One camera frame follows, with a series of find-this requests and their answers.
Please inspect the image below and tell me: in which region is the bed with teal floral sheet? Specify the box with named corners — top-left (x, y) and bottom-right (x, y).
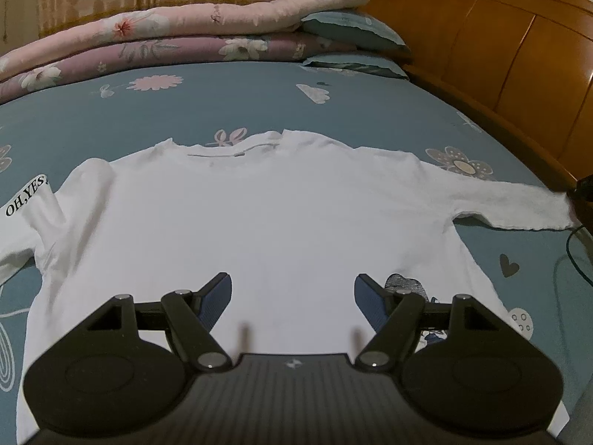
top-left (0, 60), bottom-right (593, 445)

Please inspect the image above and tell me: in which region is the wooden headboard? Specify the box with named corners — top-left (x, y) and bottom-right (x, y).
top-left (361, 0), bottom-right (593, 195)

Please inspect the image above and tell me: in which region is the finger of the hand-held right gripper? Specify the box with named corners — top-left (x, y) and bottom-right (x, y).
top-left (567, 177), bottom-right (593, 202)

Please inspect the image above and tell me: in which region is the dark cable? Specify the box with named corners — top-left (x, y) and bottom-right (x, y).
top-left (565, 229), bottom-right (593, 284)

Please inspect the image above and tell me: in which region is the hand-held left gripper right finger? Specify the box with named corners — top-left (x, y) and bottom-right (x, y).
top-left (354, 273), bottom-right (503, 372)

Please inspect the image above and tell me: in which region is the teal pillow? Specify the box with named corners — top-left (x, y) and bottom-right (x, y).
top-left (301, 53), bottom-right (411, 79)
top-left (301, 11), bottom-right (413, 54)

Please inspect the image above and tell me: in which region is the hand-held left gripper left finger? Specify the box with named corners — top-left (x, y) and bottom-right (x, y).
top-left (86, 273), bottom-right (233, 372)

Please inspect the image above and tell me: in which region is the white long-sleeved shirt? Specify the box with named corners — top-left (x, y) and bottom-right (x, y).
top-left (0, 129), bottom-right (580, 445)

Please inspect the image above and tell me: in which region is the pink floral quilt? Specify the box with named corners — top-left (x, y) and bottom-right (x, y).
top-left (0, 0), bottom-right (371, 75)

